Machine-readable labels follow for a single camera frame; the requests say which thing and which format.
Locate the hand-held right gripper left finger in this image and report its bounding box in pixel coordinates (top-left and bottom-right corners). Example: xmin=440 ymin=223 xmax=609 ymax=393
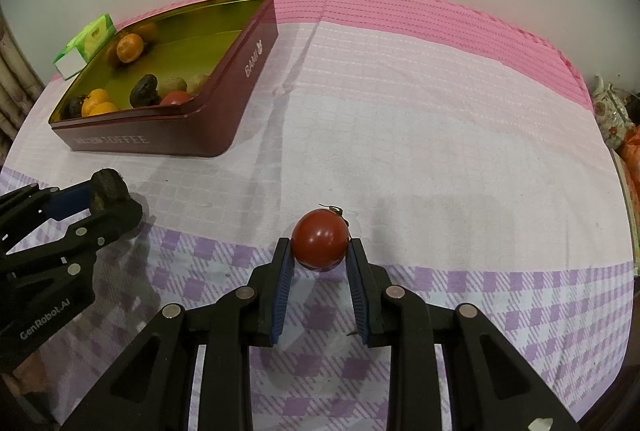
xmin=60 ymin=237 xmax=296 ymax=431

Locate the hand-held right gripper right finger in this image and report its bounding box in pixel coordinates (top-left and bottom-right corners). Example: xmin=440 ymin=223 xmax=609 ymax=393
xmin=346 ymin=238 xmax=581 ymax=431

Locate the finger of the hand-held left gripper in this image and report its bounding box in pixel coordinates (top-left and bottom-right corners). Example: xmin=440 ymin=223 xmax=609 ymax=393
xmin=0 ymin=181 xmax=96 ymax=242
xmin=0 ymin=196 xmax=143 ymax=282

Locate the dark brown wrinkled fruit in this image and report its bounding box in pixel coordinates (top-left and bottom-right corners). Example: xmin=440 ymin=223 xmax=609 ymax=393
xmin=129 ymin=75 xmax=162 ymax=108
xmin=66 ymin=95 xmax=90 ymax=119
xmin=91 ymin=168 xmax=130 ymax=212

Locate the dark red metal tin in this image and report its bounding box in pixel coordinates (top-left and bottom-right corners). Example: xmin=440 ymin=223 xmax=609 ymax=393
xmin=48 ymin=0 xmax=279 ymax=158

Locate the bamboo furniture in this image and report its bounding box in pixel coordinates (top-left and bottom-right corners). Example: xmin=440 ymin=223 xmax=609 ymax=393
xmin=0 ymin=23 xmax=46 ymax=136

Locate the green tissue box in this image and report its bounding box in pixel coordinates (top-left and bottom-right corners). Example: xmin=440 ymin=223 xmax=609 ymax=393
xmin=53 ymin=14 xmax=117 ymax=79

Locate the pink and purple checked tablecloth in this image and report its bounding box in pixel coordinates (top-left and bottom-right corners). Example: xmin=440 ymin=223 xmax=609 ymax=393
xmin=0 ymin=0 xmax=636 ymax=431

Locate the orange plastic bag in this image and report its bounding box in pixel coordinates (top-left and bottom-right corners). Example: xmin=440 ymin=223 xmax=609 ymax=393
xmin=620 ymin=126 xmax=640 ymax=202

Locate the floral patterned object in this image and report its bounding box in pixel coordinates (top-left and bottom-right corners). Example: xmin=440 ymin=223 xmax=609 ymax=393
xmin=592 ymin=76 xmax=636 ymax=152

